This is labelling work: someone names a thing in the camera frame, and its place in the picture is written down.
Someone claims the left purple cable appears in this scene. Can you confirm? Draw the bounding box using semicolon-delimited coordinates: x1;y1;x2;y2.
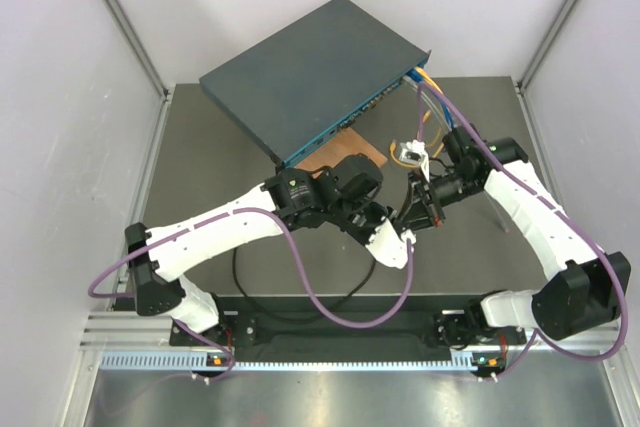
87;206;417;384

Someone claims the white slotted cable duct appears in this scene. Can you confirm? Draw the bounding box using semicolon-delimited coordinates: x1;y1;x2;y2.
99;351;504;373

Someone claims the wooden board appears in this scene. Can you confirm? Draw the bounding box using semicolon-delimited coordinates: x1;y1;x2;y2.
294;128;388;171

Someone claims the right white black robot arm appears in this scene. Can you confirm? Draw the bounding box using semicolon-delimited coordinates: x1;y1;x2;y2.
390;127;631;343

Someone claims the black patch cable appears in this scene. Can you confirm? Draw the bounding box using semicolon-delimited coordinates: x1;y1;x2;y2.
232;241;380;323

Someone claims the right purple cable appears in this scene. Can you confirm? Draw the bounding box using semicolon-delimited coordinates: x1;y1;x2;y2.
416;82;629;382

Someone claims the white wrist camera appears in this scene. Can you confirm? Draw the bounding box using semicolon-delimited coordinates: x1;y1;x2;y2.
365;219;416;269
398;140;430;181

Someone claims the purple cable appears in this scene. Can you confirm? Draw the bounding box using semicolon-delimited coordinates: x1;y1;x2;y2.
87;206;417;384
416;82;629;382

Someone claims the grey ethernet cable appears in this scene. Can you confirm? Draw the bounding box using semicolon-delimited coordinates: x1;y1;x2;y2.
407;80;513;233

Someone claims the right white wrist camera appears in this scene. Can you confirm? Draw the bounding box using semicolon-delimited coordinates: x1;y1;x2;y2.
398;140;430;181

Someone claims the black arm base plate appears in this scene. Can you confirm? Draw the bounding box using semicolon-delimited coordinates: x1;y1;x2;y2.
202;294;525;350

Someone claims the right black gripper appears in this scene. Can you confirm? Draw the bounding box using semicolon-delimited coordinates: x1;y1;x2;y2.
397;168;482;233

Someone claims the yellow ethernet cable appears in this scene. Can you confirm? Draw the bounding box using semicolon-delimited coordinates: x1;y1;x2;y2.
388;65;454;168

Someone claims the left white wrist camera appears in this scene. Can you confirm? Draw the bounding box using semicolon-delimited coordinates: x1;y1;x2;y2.
365;219;416;269

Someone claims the blue ethernet cable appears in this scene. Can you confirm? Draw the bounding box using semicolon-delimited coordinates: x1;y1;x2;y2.
405;68;459;131

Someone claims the dark blue network switch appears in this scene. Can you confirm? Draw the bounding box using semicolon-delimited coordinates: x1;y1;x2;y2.
199;0;430;167

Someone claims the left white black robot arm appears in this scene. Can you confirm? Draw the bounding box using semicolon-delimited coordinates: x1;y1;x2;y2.
125;154;407;344

